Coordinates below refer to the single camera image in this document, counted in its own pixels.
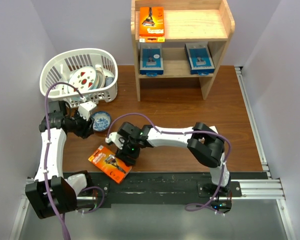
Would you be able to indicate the white plate with card suits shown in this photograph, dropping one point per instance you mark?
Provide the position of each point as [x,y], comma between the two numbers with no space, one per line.
[83,79]

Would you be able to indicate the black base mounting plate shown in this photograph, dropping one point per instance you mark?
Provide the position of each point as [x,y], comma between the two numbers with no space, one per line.
[83,190]

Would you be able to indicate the blue razor box grey back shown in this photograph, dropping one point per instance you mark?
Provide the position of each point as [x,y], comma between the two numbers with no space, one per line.
[199,58]

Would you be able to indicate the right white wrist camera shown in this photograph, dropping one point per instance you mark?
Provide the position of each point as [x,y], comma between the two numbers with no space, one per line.
[117,139]

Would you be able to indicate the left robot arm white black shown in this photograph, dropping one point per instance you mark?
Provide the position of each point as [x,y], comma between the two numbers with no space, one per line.
[52,150]

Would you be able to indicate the blue patterned small bowl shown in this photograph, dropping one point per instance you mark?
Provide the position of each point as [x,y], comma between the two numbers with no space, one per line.
[101,121]

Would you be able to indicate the white plastic dish basket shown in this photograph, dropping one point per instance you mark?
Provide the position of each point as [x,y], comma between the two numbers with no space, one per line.
[58,70]

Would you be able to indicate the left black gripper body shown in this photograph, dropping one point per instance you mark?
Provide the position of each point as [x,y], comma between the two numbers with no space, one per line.
[79,126]

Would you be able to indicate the white slim razor box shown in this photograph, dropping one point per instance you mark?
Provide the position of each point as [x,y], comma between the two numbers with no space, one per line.
[209,137]

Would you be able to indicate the orange razor package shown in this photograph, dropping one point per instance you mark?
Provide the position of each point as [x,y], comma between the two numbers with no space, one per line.
[106,161]
[151,25]

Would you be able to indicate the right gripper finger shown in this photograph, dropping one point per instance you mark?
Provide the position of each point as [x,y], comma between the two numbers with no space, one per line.
[122,155]
[129,161]

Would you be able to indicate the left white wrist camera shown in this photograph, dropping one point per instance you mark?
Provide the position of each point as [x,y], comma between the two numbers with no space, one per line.
[85,109]

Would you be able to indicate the wooden two-tier shelf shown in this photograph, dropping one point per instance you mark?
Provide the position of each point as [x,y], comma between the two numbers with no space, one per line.
[186,21]

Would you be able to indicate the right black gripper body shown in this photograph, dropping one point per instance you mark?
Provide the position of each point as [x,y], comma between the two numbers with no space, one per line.
[131,149]

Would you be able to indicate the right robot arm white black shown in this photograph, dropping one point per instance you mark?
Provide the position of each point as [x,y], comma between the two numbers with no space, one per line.
[204,143]

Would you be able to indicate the aluminium rail frame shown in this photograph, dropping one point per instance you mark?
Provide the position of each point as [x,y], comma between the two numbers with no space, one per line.
[259,214]

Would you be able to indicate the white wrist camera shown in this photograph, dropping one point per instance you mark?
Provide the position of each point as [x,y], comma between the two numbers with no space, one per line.
[117,139]
[85,109]

